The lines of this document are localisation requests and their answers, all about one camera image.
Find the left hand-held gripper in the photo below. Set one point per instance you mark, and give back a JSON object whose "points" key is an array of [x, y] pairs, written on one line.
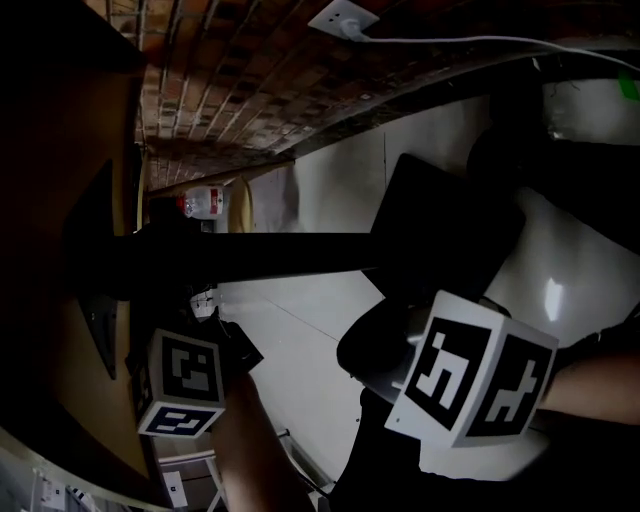
{"points": [[185, 370]]}

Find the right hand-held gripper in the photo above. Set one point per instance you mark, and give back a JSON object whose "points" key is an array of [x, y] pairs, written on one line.
{"points": [[475, 370]]}

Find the black table base and pole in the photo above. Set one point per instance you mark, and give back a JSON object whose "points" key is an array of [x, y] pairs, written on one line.
{"points": [[250, 255]]}

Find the person's right forearm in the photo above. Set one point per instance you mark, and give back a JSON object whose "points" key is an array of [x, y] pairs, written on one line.
{"points": [[595, 390]]}

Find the white metal rack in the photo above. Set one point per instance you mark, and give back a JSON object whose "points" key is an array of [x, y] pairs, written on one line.
{"points": [[200, 455]]}

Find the white paper sheet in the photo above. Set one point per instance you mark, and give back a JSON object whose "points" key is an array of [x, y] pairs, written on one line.
{"points": [[174, 487]]}

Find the wrapped water bottle pack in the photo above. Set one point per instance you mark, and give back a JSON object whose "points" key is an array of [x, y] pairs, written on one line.
{"points": [[202, 202]]}

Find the person's right black shoe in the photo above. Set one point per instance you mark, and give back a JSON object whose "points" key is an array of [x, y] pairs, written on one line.
{"points": [[505, 155]]}

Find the green tape piece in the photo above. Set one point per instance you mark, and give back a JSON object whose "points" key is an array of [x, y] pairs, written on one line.
{"points": [[629, 86]]}

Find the white wall socket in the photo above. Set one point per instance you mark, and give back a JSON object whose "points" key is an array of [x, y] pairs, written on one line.
{"points": [[330, 17]]}

